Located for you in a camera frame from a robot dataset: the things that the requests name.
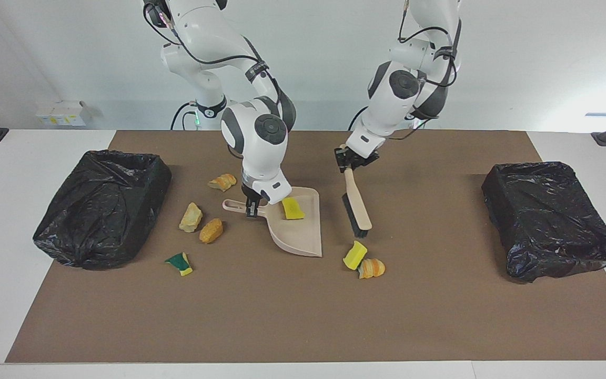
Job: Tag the beige bread chunk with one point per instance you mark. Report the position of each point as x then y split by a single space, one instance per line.
191 217

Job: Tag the beige hand brush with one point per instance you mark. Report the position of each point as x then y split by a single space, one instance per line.
358 200

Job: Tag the beige plastic dustpan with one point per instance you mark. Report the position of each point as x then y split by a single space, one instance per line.
298 237

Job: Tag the beige orange bread piece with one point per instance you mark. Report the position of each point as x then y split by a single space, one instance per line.
372 269

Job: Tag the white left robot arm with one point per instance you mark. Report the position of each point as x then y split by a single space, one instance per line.
397 95

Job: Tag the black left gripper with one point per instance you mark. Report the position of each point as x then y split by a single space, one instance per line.
358 157

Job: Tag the green yellow sponge piece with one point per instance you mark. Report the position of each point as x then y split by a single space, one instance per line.
179 263

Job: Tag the golden brown bread roll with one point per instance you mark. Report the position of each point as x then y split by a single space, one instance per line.
211 231

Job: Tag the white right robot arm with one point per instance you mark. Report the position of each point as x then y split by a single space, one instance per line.
261 158

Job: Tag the white socket box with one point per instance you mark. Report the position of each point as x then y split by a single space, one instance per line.
63 113

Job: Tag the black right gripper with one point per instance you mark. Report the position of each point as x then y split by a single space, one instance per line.
253 197

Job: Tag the orange white bread piece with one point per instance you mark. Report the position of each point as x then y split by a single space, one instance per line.
222 182

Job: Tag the black bag lined bin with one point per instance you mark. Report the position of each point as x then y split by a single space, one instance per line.
545 221
98 210

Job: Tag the brown table mat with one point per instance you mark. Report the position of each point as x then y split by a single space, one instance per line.
303 326

